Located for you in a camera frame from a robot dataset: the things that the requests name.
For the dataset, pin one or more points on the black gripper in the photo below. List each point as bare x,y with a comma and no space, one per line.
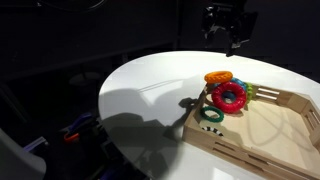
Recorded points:
230,18

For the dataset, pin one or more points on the wooden tray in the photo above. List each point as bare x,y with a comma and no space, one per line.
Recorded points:
266,130

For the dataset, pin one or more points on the blue purple plastic object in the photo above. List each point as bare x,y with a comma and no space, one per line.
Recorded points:
81,120

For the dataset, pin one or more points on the orange clamp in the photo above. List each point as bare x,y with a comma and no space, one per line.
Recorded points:
71,136

